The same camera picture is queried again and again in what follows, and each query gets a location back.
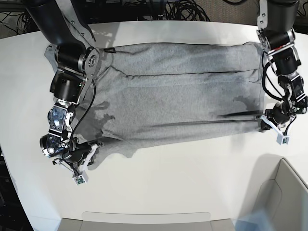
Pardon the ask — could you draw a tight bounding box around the grey bin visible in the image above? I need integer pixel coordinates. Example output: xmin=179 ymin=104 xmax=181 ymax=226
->
xmin=253 ymin=159 xmax=308 ymax=231
xmin=58 ymin=212 xmax=235 ymax=231

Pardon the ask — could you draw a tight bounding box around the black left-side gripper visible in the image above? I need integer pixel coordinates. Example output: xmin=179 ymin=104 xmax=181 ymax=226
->
xmin=256 ymin=105 xmax=296 ymax=134

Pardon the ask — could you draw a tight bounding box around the right-side robot arm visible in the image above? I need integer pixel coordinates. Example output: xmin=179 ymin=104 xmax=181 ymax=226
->
xmin=25 ymin=0 xmax=264 ymax=170

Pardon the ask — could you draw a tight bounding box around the grey T-shirt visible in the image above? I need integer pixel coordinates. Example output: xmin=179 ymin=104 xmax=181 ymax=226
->
xmin=44 ymin=41 xmax=268 ymax=170

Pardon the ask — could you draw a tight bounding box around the grey bin right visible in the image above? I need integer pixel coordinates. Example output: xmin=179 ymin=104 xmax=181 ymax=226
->
xmin=253 ymin=159 xmax=308 ymax=231

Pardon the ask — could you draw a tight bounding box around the white left-side wrist camera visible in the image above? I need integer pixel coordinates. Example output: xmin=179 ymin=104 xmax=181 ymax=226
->
xmin=276 ymin=134 xmax=290 ymax=145

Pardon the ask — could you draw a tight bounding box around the left-side robot arm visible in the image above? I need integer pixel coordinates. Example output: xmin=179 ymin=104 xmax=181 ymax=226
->
xmin=257 ymin=0 xmax=308 ymax=130

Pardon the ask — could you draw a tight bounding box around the grey bin front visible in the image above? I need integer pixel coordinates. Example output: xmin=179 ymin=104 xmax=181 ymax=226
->
xmin=58 ymin=212 xmax=235 ymax=231

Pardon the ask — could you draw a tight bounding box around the black floor cable pile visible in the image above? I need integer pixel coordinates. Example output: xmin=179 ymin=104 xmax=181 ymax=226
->
xmin=134 ymin=0 xmax=212 ymax=24

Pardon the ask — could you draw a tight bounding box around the white right-side wrist camera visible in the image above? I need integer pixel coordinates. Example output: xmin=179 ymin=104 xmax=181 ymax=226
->
xmin=72 ymin=175 xmax=88 ymax=185

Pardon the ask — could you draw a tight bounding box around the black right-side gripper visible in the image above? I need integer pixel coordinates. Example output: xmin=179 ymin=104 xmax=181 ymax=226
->
xmin=52 ymin=141 xmax=103 ymax=172

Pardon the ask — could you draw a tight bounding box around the blue object bottom corner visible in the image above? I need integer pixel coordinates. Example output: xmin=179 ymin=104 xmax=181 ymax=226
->
xmin=232 ymin=209 xmax=275 ymax=231

